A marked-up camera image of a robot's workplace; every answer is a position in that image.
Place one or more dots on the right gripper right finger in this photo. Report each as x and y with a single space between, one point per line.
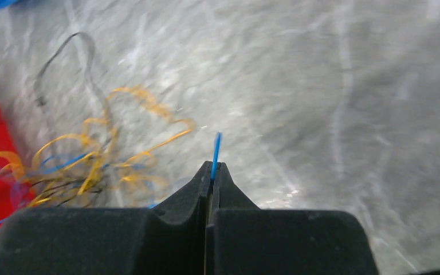
241 238

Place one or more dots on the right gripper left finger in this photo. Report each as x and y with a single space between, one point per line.
166 239

